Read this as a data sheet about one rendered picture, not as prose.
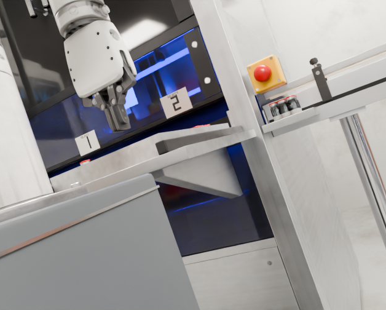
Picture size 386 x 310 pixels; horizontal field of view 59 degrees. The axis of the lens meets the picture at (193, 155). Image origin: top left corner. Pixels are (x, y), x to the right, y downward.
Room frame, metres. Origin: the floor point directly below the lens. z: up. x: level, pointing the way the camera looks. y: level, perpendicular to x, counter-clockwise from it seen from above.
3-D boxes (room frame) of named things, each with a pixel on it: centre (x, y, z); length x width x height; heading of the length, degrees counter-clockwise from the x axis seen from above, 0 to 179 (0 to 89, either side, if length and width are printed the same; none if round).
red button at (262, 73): (0.81, -0.22, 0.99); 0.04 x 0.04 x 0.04; 64
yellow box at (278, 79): (0.85, -0.24, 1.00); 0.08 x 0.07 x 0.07; 154
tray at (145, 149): (0.75, 0.08, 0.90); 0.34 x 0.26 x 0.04; 154
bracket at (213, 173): (0.75, 0.00, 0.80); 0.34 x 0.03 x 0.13; 154
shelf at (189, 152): (0.86, 0.22, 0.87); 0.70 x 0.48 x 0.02; 64
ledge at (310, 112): (0.88, -0.27, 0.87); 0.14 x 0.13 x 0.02; 154
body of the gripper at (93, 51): (0.56, 0.10, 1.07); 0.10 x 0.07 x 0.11; 65
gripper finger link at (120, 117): (0.55, 0.08, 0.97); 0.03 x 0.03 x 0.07; 65
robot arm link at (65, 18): (0.56, 0.09, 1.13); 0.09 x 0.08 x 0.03; 65
